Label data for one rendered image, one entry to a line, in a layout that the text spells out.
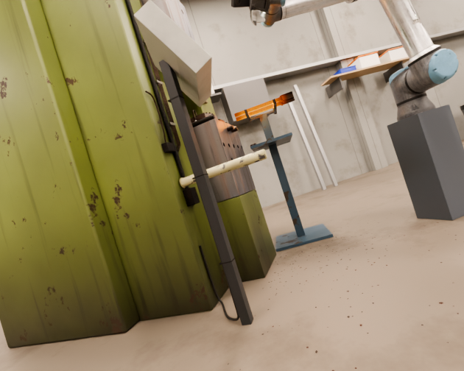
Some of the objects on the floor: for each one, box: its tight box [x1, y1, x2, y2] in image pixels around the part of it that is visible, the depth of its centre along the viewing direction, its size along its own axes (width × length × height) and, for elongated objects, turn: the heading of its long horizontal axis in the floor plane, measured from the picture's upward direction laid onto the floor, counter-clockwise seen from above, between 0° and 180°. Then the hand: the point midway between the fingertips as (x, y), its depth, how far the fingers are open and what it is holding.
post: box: [159, 60, 253, 325], centre depth 104 cm, size 4×4×108 cm
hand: (257, 4), depth 107 cm, fingers open, 14 cm apart
